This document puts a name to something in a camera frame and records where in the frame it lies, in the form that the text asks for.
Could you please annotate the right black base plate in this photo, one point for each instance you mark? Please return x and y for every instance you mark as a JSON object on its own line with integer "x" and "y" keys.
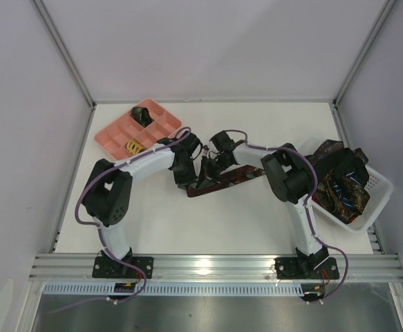
{"x": 296, "y": 268}

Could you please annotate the right aluminium frame post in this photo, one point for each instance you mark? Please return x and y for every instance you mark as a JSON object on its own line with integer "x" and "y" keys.
{"x": 374, "y": 32}

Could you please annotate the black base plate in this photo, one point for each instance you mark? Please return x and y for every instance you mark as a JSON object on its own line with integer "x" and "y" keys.
{"x": 296, "y": 268}
{"x": 105, "y": 268}

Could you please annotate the aluminium frame post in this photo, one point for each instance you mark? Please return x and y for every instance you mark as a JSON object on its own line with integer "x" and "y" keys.
{"x": 61, "y": 47}
{"x": 374, "y": 32}

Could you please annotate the dark red patterned tie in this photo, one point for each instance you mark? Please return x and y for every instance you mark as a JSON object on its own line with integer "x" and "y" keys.
{"x": 227, "y": 180}

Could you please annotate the rolled black yellow tie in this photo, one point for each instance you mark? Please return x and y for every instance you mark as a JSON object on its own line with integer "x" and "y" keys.
{"x": 142, "y": 116}

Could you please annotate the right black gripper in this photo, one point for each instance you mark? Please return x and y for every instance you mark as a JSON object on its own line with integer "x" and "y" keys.
{"x": 213, "y": 166}

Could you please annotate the aluminium front rail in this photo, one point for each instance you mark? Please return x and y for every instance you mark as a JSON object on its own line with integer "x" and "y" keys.
{"x": 210, "y": 268}

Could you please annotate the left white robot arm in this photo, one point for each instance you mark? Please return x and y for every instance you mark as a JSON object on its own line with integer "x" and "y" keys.
{"x": 105, "y": 199}

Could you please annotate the white slotted cable duct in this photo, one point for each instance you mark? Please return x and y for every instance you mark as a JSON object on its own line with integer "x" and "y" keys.
{"x": 176, "y": 289}

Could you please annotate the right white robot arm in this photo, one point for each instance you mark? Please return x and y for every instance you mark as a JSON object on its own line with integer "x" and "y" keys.
{"x": 292, "y": 180}

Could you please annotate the white plastic basket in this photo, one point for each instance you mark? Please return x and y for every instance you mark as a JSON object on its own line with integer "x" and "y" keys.
{"x": 379, "y": 188}

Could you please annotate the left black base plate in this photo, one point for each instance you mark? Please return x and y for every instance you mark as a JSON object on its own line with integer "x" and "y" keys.
{"x": 105, "y": 268}

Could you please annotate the rolled yellow patterned tie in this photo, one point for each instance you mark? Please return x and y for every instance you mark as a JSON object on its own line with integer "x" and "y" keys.
{"x": 134, "y": 147}

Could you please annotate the pile of dark ties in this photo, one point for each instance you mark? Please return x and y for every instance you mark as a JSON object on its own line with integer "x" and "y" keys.
{"x": 342, "y": 179}

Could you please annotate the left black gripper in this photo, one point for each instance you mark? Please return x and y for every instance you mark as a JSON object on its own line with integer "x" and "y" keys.
{"x": 184, "y": 171}

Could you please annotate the left aluminium frame post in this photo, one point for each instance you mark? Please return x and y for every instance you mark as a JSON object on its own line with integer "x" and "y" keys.
{"x": 61, "y": 47}

